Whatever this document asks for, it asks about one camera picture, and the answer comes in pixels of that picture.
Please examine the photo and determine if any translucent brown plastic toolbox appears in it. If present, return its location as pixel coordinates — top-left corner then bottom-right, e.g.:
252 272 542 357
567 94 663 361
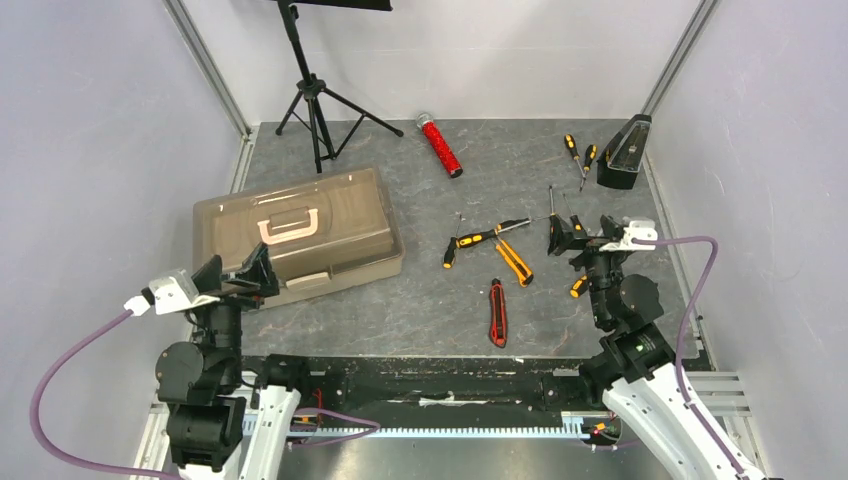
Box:
192 166 405 308

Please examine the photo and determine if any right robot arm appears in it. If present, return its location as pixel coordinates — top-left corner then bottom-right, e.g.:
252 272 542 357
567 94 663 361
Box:
565 215 767 479

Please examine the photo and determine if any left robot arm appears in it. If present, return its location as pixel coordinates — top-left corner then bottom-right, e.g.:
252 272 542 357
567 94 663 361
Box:
144 242 314 479

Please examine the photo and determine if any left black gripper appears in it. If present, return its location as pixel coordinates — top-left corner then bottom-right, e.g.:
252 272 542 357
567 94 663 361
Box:
189 239 279 384

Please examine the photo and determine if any red black utility knife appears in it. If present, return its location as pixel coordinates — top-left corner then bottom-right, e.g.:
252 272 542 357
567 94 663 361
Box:
489 278 508 348

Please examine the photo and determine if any black camera tripod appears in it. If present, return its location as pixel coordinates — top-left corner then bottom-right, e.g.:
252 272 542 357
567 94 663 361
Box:
274 1 404 174

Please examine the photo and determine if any aluminium frame rail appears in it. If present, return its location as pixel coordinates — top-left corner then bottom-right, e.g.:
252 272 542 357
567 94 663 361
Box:
133 371 759 471

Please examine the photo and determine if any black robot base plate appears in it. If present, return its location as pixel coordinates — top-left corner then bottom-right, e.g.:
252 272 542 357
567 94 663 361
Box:
306 356 602 429

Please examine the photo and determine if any yellow black screwdriver far left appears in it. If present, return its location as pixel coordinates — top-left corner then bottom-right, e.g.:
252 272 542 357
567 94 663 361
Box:
564 133 585 178

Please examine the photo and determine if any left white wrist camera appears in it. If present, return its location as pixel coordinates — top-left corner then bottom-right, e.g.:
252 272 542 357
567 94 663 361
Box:
123 269 220 317

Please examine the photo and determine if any red glitter flashlight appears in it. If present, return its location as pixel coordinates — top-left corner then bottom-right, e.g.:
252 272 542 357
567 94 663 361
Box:
416 112 463 179

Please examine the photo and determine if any orange black utility knife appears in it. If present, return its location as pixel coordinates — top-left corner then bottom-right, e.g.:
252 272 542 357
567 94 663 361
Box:
495 238 534 288

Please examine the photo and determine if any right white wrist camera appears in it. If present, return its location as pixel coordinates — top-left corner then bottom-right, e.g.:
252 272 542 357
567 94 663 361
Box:
621 217 658 252

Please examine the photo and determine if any black clear-lid tool case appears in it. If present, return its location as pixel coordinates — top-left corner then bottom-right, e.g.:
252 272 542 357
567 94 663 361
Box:
596 114 652 190

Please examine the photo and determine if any yellow black screwdriver small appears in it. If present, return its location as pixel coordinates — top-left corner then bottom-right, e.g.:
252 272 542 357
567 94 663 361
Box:
442 213 462 269

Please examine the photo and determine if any yellow black screwdriver large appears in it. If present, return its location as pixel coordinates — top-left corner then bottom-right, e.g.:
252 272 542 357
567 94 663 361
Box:
455 218 532 249

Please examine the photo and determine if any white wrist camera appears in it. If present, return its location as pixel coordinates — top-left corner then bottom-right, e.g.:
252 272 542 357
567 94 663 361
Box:
621 217 658 252
123 269 220 317

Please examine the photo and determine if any yellow black screwdriver far right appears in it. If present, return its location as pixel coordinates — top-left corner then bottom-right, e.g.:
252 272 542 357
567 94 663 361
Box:
572 144 597 192

